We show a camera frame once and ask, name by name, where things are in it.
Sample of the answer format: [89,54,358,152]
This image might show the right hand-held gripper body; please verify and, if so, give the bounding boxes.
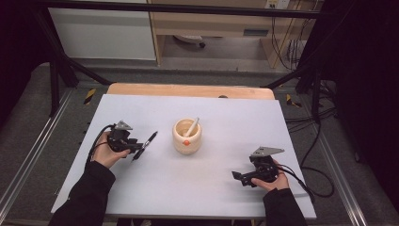
[249,146,285,184]

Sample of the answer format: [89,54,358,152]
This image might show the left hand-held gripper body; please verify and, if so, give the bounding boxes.
[106,120,139,153]

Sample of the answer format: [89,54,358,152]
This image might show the black pen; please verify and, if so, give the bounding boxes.
[131,131,159,162]

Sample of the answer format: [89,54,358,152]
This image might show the cream cup with orange mark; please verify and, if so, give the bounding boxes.
[171,118,203,155]

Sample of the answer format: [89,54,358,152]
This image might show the thin white pen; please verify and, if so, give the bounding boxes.
[184,117,200,138]

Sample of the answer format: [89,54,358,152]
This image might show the person's right hand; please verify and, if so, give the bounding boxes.
[250,159,290,192]

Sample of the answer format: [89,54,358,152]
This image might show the person's left hand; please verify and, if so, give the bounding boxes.
[92,131,131,170]

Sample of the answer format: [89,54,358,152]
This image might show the light grey board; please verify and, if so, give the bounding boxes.
[51,93,317,219]

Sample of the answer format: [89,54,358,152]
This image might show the yellow black tape strip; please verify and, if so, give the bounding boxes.
[285,93,303,108]
[83,88,97,105]

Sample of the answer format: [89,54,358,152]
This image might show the wooden table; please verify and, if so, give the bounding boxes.
[106,82,276,101]

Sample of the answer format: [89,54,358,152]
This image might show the white cabinet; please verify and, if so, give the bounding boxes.
[46,8,157,61]

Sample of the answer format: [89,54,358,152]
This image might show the chair base with castor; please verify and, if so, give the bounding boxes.
[173,34,207,49]

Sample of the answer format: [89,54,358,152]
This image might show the wooden desk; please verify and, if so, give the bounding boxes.
[147,0,324,69]

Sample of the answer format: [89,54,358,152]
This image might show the white power strip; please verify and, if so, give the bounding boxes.
[264,0,291,9]

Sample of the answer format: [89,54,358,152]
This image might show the left hand-held gripper cable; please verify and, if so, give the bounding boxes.
[86,123,116,168]

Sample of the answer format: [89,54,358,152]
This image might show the hand-held gripper cable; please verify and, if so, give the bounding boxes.
[86,123,116,168]
[277,163,335,202]

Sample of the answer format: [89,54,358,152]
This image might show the right hand-held gripper cable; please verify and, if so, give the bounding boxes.
[277,163,335,202]

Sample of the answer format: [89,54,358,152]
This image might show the black floor cables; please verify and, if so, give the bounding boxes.
[283,79,339,134]

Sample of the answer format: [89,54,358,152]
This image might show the aluminium rail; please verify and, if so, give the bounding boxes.
[0,89,75,215]
[316,131,369,226]

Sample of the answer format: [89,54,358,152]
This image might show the hanging black cables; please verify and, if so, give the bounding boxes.
[271,15,308,72]

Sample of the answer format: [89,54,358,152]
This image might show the black metal frame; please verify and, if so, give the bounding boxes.
[31,0,333,124]

